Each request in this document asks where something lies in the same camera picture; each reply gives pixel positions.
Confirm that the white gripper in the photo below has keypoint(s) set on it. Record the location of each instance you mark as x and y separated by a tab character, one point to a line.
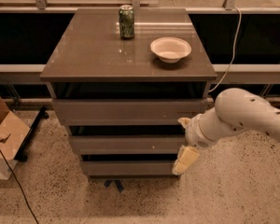
195	133

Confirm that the grey drawer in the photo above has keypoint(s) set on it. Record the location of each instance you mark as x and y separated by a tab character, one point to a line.
135	144
127	168
125	112

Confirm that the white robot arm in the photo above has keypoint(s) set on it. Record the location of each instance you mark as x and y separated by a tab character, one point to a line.
235	111

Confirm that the grey drawer cabinet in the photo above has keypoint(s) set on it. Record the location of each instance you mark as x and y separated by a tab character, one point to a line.
92	62

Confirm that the grey bottom drawer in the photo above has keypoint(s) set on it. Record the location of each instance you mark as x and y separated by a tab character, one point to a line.
127	168

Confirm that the grey top drawer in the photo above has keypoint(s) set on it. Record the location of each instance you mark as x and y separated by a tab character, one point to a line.
125	112

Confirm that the open cardboard box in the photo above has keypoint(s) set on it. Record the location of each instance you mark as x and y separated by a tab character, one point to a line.
12	133

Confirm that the white paper bowl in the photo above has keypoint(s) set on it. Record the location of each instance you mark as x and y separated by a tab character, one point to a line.
170	49

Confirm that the green soda can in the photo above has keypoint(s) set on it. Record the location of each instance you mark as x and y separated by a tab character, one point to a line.
126	21

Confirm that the black stand leg left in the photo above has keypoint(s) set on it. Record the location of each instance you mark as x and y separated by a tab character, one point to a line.
21	155

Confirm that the metal window railing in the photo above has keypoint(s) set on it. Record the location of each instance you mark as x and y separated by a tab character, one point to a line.
226	73

